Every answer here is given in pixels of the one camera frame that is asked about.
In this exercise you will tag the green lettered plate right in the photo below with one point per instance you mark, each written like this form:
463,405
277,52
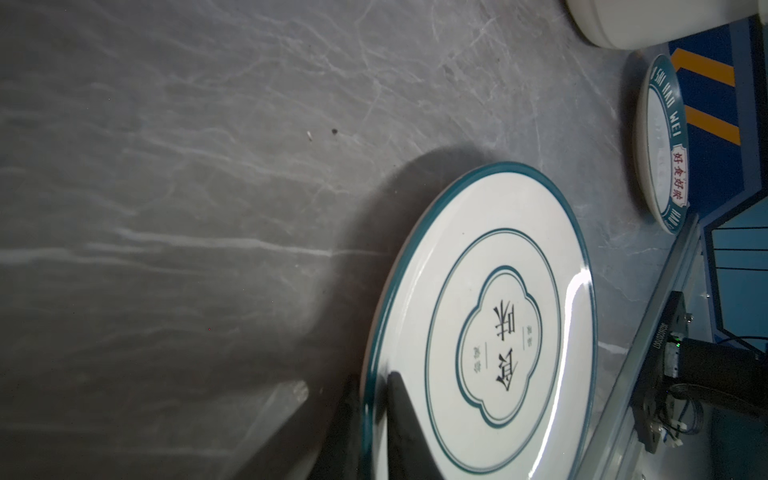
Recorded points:
661,145

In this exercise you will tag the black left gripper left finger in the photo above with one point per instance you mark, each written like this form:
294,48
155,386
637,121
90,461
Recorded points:
339,455

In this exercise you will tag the green clover outline plate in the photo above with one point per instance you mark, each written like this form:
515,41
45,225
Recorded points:
489,317

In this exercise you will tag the aluminium rail frame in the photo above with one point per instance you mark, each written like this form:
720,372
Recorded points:
634,297

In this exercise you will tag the white plastic bin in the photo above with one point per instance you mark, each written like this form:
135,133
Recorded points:
638,24

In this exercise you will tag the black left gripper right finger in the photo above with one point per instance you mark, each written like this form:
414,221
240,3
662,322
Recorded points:
408,454

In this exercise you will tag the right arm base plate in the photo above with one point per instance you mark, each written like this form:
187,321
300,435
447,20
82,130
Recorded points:
649,396

